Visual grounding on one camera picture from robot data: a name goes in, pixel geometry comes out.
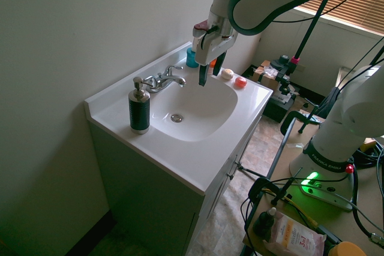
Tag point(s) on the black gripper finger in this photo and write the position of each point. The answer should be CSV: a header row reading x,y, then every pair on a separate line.
x,y
203,75
218,64

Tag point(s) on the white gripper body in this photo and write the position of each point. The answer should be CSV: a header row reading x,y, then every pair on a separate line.
x,y
213,43

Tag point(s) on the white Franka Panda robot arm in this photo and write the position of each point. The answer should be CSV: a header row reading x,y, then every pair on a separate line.
x,y
339,124

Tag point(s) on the cream soap bar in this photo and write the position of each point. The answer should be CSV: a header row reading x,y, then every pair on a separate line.
x,y
227,73

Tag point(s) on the teal round jar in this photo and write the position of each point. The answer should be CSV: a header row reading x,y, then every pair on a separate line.
x,y
191,57

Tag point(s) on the pink round soap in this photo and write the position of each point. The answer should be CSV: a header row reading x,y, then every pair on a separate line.
x,y
240,82

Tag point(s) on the white sink countertop basin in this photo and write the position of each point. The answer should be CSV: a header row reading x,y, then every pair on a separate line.
x,y
180,112

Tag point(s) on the cardboard box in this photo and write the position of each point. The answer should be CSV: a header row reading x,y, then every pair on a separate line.
x,y
264,77

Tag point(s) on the chrome sink drain stopper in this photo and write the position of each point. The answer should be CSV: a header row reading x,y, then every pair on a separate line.
x,y
176,117

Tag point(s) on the black equipment case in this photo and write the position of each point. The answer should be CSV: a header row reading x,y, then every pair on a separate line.
x,y
280,100

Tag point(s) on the black ribbed soap dispenser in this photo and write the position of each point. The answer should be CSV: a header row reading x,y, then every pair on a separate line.
x,y
139,109

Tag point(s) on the black clamp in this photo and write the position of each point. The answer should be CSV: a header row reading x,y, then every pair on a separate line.
x,y
295,121

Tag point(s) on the white vanity cabinet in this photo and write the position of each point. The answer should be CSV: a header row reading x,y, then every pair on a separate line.
x,y
168,196

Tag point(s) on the wooden window blinds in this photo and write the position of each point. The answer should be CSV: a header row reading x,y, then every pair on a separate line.
x,y
351,1

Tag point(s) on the dark green dropper bottle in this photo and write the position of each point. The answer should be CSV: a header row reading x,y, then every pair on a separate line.
x,y
265,222

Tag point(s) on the red emergency stop button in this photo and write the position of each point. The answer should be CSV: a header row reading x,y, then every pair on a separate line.
x,y
349,168

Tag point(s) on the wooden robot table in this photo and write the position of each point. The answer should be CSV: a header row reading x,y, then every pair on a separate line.
x,y
315,208

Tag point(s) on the micellar wipes pack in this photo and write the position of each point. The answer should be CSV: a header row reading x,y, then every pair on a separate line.
x,y
292,235

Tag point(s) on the yellow round lid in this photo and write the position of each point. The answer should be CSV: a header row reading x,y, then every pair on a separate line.
x,y
348,248

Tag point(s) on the black camera stand pole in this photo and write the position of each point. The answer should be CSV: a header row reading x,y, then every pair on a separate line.
x,y
304,40

